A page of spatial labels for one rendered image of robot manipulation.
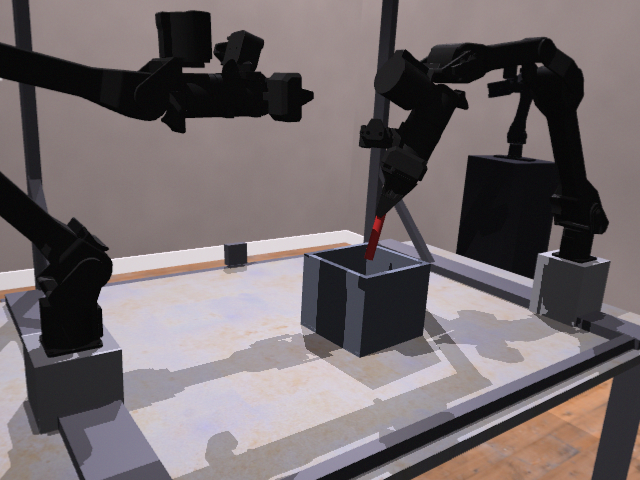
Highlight red peg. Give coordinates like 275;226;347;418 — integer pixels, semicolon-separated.
365;214;386;260

